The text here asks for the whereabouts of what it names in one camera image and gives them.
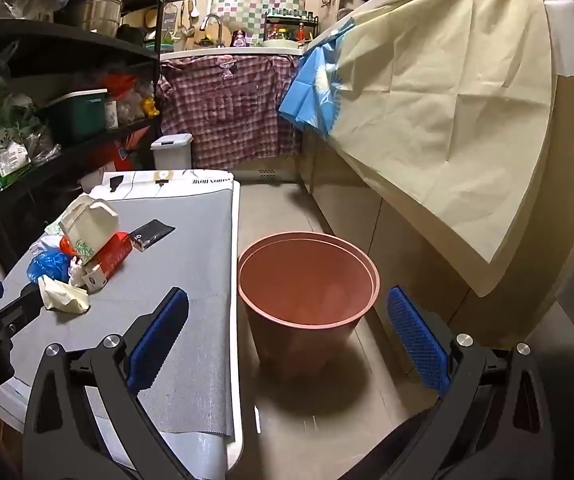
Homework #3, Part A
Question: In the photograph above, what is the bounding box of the white tissue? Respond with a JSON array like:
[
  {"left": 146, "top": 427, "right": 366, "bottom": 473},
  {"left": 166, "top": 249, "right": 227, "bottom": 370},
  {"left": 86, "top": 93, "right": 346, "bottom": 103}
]
[{"left": 38, "top": 276, "right": 90, "bottom": 315}]

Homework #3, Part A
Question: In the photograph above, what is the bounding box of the metal pot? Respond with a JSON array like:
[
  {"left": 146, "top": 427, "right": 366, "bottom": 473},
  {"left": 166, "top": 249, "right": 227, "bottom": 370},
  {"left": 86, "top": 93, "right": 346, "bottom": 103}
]
[{"left": 69, "top": 0, "right": 128, "bottom": 36}]

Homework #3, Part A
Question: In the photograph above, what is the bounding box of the green storage box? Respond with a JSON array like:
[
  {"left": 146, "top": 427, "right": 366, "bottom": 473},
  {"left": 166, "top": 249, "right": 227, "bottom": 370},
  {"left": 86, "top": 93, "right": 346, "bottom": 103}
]
[{"left": 42, "top": 88, "right": 109, "bottom": 143}]

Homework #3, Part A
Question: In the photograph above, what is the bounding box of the blue plastic bag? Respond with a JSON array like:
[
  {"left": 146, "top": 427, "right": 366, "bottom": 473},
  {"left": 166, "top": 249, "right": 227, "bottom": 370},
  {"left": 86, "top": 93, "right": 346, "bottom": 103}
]
[{"left": 27, "top": 249, "right": 72, "bottom": 283}]

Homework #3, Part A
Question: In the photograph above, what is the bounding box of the white printed table cloth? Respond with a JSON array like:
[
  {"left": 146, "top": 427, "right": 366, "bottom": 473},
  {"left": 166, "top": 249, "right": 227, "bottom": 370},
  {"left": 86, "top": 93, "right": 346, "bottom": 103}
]
[{"left": 87, "top": 169, "right": 244, "bottom": 473}]

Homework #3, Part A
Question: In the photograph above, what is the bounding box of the green white food bag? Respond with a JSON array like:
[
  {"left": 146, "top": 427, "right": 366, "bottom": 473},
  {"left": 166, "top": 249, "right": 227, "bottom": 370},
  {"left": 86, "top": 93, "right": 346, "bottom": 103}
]
[{"left": 0, "top": 140, "right": 32, "bottom": 191}]

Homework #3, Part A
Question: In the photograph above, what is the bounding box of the beige cloth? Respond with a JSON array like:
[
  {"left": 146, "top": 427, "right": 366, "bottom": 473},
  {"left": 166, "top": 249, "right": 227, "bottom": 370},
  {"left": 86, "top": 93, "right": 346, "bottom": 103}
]
[{"left": 327, "top": 0, "right": 560, "bottom": 297}]

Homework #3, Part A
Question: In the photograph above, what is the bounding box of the pink plastic bin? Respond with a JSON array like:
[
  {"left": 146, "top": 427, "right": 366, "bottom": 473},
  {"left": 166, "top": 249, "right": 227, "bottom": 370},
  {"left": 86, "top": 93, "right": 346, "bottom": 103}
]
[{"left": 237, "top": 231, "right": 381, "bottom": 366}]

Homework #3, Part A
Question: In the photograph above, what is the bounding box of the red paper packet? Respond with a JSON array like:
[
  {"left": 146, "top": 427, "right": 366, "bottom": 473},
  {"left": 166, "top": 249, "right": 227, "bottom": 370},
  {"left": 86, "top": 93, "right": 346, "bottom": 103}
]
[{"left": 83, "top": 231, "right": 134, "bottom": 293}]

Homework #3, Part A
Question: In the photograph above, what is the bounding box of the blue printed cloth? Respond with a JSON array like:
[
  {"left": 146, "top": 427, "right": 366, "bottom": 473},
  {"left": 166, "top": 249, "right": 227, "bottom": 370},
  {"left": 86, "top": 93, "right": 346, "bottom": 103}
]
[{"left": 278, "top": 17, "right": 358, "bottom": 137}]

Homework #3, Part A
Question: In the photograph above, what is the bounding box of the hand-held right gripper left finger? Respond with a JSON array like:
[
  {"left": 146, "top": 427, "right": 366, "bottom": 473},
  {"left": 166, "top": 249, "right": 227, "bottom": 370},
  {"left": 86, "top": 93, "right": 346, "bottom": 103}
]
[{"left": 22, "top": 286, "right": 228, "bottom": 480}]

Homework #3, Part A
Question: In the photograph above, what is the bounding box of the grey table mat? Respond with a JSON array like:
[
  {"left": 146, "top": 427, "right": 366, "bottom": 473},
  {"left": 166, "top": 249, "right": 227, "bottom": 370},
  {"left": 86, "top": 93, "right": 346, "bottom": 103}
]
[{"left": 0, "top": 180, "right": 240, "bottom": 436}]

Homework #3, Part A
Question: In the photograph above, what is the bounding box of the black packet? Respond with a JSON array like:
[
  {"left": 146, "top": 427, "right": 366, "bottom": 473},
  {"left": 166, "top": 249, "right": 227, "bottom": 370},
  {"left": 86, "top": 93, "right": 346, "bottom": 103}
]
[{"left": 131, "top": 219, "right": 176, "bottom": 252}]

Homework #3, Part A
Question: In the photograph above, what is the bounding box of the clear bag of dried goods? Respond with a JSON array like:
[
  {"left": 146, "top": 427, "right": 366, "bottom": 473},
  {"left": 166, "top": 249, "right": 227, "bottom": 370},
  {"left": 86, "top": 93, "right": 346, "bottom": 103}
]
[{"left": 24, "top": 125, "right": 62, "bottom": 166}]

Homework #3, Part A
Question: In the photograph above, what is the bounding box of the plaid shirt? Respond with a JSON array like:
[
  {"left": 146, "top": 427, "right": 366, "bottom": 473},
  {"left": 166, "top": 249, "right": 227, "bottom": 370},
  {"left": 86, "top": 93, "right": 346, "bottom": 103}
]
[{"left": 159, "top": 54, "right": 305, "bottom": 168}]

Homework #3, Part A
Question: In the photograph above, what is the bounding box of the white pedal bin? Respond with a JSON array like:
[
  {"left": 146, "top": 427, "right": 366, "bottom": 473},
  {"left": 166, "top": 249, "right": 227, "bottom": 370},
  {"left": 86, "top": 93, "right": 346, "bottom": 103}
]
[{"left": 150, "top": 133, "right": 194, "bottom": 171}]

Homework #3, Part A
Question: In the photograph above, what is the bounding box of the white paper carton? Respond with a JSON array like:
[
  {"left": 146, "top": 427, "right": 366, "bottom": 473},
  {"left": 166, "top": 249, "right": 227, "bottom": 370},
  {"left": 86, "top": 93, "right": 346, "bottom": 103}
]
[{"left": 58, "top": 195, "right": 119, "bottom": 265}]

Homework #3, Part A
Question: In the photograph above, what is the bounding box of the black shelf rack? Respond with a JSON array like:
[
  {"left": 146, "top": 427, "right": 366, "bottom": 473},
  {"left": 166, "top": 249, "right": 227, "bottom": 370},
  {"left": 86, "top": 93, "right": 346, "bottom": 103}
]
[{"left": 0, "top": 0, "right": 170, "bottom": 281}]

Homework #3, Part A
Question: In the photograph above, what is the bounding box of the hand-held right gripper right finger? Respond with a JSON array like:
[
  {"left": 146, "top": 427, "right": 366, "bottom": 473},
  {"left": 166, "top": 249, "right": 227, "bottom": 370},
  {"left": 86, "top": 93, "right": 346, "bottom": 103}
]
[{"left": 381, "top": 285, "right": 554, "bottom": 480}]

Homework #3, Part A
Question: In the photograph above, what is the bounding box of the black spice rack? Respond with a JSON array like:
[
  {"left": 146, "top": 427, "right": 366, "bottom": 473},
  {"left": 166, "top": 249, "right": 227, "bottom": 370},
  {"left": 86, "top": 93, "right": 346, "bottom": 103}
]
[{"left": 263, "top": 9, "right": 319, "bottom": 43}]

